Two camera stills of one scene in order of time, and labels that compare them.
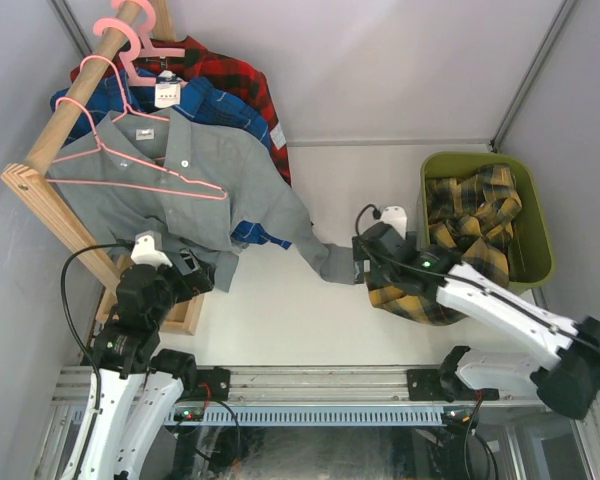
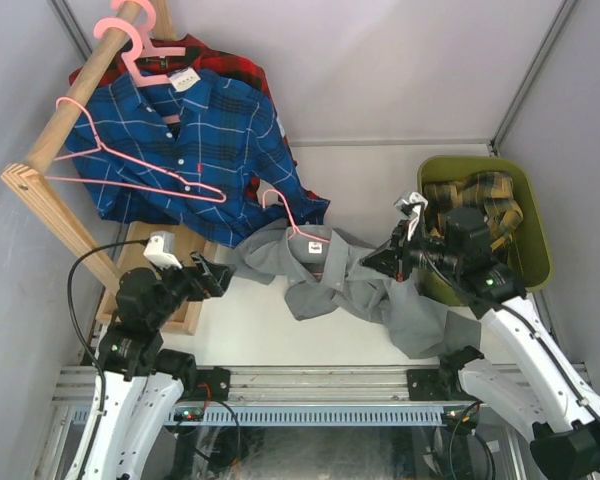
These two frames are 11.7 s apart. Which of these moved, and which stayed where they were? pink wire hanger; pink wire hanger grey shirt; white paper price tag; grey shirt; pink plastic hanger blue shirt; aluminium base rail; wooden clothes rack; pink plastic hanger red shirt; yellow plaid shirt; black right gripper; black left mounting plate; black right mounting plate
Moved: yellow plaid shirt; grey shirt; black right gripper; white paper price tag; pink wire hanger grey shirt
Stayed: black left mounting plate; wooden clothes rack; black right mounting plate; pink wire hanger; pink plastic hanger blue shirt; pink plastic hanger red shirt; aluminium base rail
